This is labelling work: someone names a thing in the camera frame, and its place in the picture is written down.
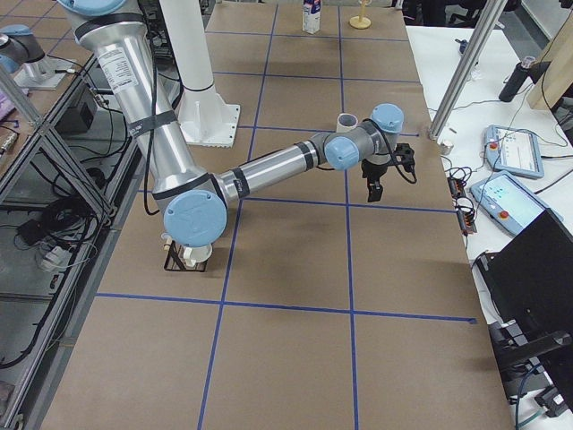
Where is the white handled mug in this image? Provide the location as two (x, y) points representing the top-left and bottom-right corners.
(336, 113), (358, 133)

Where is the black laptop monitor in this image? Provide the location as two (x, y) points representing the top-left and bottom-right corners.
(475, 210), (572, 340)

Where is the white mug on rack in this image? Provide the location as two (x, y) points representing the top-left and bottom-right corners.
(183, 245), (212, 269)

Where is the black water bottle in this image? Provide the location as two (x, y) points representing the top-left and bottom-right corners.
(498, 56), (535, 102)

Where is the aluminium frame post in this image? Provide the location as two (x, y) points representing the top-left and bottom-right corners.
(428, 0), (508, 141)

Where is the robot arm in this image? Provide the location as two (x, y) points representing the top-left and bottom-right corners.
(63, 1), (404, 248)
(1, 24), (64, 90)

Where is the blue white milk carton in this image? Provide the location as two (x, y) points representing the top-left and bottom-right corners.
(302, 0), (321, 34)

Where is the teach pendant tablet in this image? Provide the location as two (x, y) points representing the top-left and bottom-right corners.
(470, 170), (550, 237)
(483, 125), (544, 179)

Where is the brown paper table cover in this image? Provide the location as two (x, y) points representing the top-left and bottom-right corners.
(42, 3), (511, 429)

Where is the far teach pendant tablet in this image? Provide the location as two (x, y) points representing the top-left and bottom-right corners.
(483, 125), (544, 179)

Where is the near teach pendant tablet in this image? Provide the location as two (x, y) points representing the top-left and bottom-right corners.
(470, 170), (550, 237)

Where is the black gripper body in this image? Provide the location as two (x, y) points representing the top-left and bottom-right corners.
(361, 161), (388, 185)

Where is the black wire dish rack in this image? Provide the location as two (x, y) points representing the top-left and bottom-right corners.
(161, 233), (208, 272)

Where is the wooden cup tree stand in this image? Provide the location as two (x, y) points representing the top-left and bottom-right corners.
(348, 0), (372, 30)

